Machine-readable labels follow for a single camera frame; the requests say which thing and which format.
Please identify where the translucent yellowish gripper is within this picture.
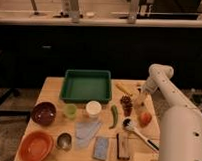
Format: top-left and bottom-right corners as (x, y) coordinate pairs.
(134, 90), (148, 110)

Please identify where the silver fork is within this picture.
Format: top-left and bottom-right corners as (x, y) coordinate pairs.
(136, 83), (141, 91)

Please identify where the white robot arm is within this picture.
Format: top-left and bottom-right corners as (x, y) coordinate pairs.
(141, 64), (202, 161)

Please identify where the purple bowl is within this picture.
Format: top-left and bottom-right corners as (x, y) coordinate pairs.
(31, 102), (56, 126)

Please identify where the orange bowl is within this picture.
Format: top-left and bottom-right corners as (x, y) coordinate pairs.
(19, 131), (54, 161)

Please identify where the bunch of dark grapes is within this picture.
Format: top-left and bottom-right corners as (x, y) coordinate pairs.
(120, 96), (133, 117)

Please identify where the orange peach fruit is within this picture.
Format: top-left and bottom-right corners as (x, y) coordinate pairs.
(139, 112), (152, 127)

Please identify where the wooden brush block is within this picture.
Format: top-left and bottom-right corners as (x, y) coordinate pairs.
(116, 133), (130, 160)

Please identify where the white cup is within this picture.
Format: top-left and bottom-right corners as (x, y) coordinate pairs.
(85, 101), (102, 118)

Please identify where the blue sponge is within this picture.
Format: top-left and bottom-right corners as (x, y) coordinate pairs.
(93, 136), (108, 161)

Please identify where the green plastic tray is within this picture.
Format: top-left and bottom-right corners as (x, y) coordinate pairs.
(60, 69), (112, 104)

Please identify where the light blue cloth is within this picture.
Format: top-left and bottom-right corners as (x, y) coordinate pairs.
(75, 121), (102, 148)

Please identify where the green plastic cup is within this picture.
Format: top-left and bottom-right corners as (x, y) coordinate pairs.
(63, 104), (78, 119)

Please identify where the small metal cup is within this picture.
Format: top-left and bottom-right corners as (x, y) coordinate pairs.
(56, 133), (72, 151)

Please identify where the black office chair base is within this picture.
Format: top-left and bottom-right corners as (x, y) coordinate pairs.
(0, 49), (33, 125)

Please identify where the white spoon blue handle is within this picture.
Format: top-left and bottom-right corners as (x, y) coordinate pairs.
(122, 118), (159, 152)

